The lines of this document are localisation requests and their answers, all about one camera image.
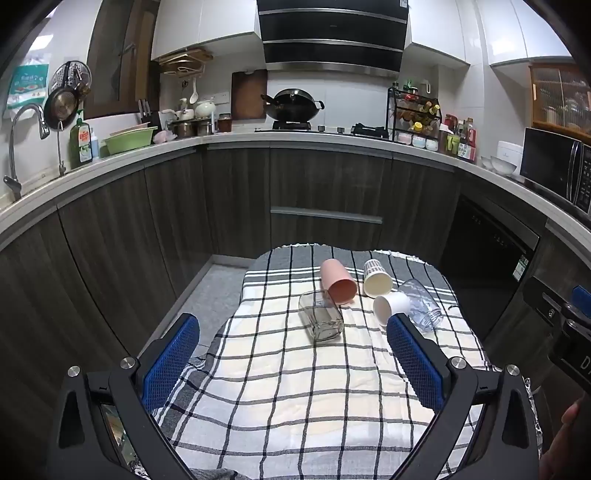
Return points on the pink cloth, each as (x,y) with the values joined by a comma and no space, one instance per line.
(162,136)

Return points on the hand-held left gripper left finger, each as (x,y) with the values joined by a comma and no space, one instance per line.
(171,364)

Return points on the green dish soap bottle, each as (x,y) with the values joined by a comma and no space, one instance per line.
(81,143)

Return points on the pink cup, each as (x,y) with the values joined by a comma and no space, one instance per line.
(337,281)

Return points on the wooden glass door cabinet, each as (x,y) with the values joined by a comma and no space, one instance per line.
(561,97)

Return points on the black range hood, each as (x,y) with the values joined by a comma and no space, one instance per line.
(332,37)

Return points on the white rice cooker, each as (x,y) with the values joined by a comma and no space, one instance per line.
(508,152)

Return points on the cream striped cup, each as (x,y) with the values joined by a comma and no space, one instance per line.
(376,284)

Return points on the black knife block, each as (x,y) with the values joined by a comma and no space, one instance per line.
(150,117)

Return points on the dark framed window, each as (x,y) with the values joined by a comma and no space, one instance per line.
(120,60)

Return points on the wooden board rack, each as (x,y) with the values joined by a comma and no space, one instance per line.
(184,62)

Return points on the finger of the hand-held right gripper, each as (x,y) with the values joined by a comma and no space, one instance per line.
(581,300)
(545,295)

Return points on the person's right hand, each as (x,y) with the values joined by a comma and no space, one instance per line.
(570,445)

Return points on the white upper cabinets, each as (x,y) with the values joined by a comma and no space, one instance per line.
(207,23)

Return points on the clear glass bowl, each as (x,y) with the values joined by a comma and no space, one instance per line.
(501,165)

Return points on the black gas stove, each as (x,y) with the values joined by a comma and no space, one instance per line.
(323,129)

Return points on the black wok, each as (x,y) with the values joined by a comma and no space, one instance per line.
(293,104)

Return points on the red label sauce bottle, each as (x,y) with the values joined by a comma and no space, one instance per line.
(466,143)

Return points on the hanging black frying pan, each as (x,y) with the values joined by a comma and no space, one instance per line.
(61,104)

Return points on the dark wooden cutting board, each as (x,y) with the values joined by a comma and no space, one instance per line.
(249,94)

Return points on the round steel steamer rack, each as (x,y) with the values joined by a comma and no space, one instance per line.
(76,74)

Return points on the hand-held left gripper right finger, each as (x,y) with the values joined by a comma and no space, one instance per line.
(414,364)

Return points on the white teapot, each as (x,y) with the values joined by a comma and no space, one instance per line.
(204,109)

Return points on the clear ribbed plastic cup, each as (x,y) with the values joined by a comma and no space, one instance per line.
(424,308)

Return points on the hanging white spoon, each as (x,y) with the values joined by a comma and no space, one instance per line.
(193,96)

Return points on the square clear glass cup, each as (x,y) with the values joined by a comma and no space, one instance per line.
(323,323)

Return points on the steel kitchen faucet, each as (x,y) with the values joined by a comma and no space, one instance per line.
(27,110)

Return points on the black microwave oven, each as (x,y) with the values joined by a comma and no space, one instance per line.
(554,166)

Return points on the brown jar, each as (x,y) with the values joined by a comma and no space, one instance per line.
(225,123)

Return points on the green plastic basin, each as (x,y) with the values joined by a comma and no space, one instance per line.
(129,141)

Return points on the white cup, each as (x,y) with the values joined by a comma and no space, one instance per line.
(392,304)

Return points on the small blue white bottle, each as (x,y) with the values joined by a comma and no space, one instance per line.
(95,146)

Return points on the black white checked cloth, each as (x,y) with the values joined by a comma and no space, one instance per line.
(277,392)

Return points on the hanging green white package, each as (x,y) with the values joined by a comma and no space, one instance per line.
(25,87)

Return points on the black dishwasher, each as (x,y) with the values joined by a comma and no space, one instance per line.
(485,258)

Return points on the black spice rack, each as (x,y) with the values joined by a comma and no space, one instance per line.
(415,120)

